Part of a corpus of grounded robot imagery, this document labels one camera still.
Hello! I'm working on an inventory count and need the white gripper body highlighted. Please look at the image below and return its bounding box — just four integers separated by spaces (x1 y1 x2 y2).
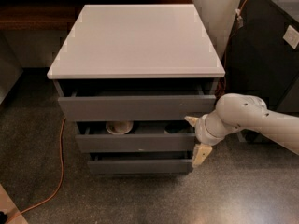
195 111 233 146

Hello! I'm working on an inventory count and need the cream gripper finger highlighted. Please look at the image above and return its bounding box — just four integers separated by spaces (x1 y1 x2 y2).
192 144 212 168
185 116 198 126

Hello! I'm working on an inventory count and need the grey drawer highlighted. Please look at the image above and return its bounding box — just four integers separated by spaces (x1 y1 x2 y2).
88 151 192 175
58 84 215 121
75 120 195 153

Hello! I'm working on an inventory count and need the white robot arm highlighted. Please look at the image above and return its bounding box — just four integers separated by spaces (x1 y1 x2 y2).
185 93 299 168

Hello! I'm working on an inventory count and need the grey top drawer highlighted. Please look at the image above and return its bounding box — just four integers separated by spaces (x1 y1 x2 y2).
58 84 215 121

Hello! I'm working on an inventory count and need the grey bottom drawer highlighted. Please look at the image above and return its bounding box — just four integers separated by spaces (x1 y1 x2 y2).
88 151 192 175

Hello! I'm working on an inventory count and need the grey drawer cabinet white top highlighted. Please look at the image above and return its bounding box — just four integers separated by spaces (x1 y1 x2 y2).
46 4 226 176

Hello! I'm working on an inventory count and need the green yellow sponge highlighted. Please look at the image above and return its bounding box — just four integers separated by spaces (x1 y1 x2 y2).
164 122 187 133

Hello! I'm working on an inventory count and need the white ceramic bowl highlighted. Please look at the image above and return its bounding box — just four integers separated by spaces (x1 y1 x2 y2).
106 121 134 135

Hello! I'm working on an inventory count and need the black cabinet on right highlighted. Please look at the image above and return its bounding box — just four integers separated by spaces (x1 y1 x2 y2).
225 0 299 115

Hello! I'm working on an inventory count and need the white square tag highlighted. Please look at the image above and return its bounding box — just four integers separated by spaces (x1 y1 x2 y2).
283 25 299 49

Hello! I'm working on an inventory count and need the light wooden board corner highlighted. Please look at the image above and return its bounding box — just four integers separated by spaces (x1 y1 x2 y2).
0 184 28 224

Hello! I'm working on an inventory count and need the dark wooden shelf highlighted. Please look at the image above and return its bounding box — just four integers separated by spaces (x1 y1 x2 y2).
0 0 192 31

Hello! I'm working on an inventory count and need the orange wall cable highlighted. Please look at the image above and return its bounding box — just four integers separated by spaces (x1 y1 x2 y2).
214 0 299 100

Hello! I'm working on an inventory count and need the orange floor cable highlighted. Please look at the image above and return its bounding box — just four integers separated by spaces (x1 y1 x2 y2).
5 117 67 224

